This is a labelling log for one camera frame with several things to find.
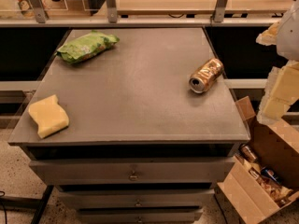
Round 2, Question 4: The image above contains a grey drawer cabinet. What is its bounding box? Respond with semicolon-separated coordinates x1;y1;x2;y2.
9;28;249;224

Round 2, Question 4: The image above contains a metal rail bracket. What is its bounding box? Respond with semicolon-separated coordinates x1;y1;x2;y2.
212;0;228;22
30;0;48;23
106;0;118;23

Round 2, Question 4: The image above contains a right metal rail bracket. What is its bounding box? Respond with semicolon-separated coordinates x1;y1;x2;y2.
212;0;228;22

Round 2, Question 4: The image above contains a green chip bag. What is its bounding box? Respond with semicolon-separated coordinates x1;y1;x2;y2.
56;30;120;63

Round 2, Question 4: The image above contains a black floor cable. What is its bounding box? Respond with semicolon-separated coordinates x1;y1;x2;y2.
0;189;8;224

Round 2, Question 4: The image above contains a cardboard box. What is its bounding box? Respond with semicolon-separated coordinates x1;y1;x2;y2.
219;97;299;224

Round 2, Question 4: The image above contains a brown can in box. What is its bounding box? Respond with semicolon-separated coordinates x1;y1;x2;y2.
239;144;259;162

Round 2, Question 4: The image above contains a top drawer knob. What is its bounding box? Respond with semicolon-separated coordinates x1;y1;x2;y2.
128;171;139;181

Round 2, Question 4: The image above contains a yellow sponge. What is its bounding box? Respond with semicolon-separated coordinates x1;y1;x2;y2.
28;95;69;138

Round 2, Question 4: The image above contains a snack packet in box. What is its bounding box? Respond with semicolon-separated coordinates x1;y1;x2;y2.
249;168;292;207

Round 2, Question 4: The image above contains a middle drawer knob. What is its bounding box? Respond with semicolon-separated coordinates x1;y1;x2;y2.
135;200;142;207

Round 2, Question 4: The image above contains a blue can in box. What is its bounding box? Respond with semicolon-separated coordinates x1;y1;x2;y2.
261;167;281;185

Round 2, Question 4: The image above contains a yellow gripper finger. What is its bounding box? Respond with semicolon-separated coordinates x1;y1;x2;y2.
257;61;299;125
256;21;279;46

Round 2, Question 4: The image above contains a middle metal rail bracket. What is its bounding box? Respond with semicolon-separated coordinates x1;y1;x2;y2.
106;0;118;23

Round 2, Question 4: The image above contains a drawer knob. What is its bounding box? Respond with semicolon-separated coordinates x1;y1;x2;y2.
136;217;143;224
135;200;142;207
128;171;139;181

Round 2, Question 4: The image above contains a bottom drawer knob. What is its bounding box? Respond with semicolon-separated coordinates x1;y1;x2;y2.
136;217;143;224

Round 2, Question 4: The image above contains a left metal rail bracket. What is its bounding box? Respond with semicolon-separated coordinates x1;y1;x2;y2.
30;0;48;23

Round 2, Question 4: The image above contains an orange soda can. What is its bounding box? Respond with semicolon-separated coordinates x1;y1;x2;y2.
189;58;224;93

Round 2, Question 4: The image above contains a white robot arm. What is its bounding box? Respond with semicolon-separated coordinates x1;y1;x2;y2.
256;0;299;125

